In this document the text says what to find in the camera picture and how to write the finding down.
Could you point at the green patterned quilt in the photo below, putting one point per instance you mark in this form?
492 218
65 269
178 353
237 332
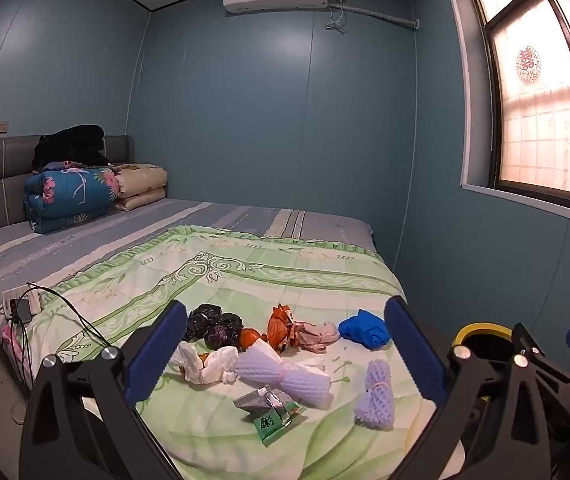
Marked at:
265 280

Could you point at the grey padded headboard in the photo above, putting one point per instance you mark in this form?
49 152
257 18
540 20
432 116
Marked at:
0 175

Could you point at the black charger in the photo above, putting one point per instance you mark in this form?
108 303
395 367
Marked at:
22 310

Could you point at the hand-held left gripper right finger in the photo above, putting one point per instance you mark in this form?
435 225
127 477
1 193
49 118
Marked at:
415 350

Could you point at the silver foil packet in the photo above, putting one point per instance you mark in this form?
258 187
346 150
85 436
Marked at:
257 400

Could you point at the yellow rimmed black trash bin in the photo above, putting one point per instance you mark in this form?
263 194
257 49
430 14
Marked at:
482 329

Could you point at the white tissue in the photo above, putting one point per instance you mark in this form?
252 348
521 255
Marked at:
215 365

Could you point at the white power strip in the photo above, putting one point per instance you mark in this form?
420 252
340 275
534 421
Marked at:
12 294

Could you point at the blue floral folded quilt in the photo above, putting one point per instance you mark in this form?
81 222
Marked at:
70 195

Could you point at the white air conditioner pipe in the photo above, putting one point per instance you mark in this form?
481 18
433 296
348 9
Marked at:
380 15

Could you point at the orange white striped wrapper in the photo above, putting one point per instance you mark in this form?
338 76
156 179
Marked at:
282 330

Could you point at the red paper window cutout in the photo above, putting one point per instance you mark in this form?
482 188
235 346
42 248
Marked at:
529 66

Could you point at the beige folded quilt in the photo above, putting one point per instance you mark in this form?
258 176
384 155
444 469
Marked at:
142 185

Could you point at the black plastic bag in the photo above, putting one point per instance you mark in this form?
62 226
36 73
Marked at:
225 335
200 324

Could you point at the bed with striped sheet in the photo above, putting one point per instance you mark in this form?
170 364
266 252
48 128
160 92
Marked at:
205 220

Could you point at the purple foam net sleeve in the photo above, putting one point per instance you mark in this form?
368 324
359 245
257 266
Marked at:
377 395

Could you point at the large white foam net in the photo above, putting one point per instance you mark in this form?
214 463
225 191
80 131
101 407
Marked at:
285 375

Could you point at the black clothes pile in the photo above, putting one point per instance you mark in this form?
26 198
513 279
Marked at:
70 145

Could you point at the pink cloth garment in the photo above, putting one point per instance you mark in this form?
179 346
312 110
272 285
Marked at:
317 335

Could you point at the brown framed window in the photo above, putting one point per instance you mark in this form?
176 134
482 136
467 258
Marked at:
540 110

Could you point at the orange peel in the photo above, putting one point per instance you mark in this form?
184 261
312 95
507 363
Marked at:
251 337

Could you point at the green snack packet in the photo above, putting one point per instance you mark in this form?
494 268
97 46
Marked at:
275 422

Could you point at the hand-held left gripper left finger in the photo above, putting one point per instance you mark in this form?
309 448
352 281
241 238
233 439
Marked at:
157 355

